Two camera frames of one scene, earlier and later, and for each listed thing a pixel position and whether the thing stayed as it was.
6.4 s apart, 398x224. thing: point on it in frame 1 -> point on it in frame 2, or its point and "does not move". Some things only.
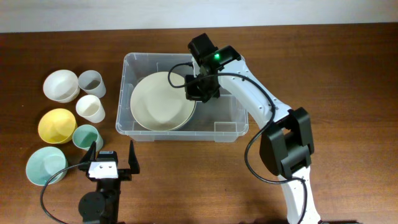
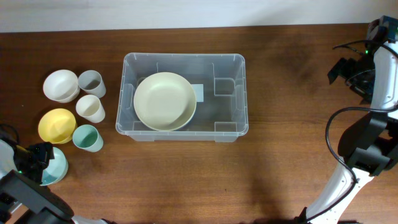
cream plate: x=157 y=105 does not move
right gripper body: x=198 y=88 -> x=360 y=74
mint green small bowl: x=43 y=162 does not move
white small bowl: x=61 y=86 does not move
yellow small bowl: x=57 y=126 does not move
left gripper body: x=123 y=175 -> x=34 y=159
